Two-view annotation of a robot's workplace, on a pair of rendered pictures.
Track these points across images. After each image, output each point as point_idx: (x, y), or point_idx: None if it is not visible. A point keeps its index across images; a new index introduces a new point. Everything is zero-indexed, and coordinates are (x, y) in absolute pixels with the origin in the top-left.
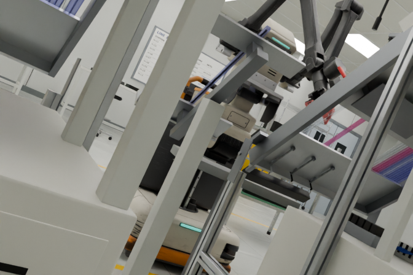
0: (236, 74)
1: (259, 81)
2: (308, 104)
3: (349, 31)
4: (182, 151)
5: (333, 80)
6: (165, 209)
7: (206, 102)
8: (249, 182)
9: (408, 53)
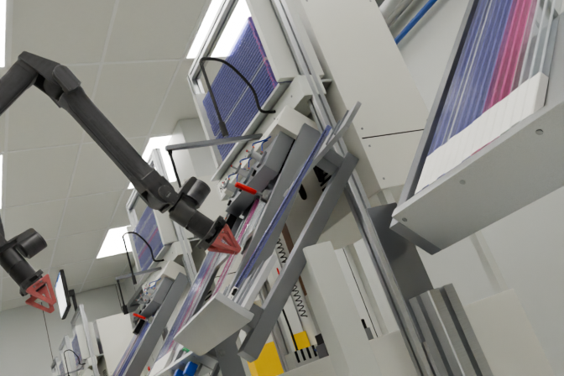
0: (342, 192)
1: None
2: (34, 287)
3: None
4: (353, 335)
5: (43, 237)
6: None
7: (326, 248)
8: None
9: (342, 146)
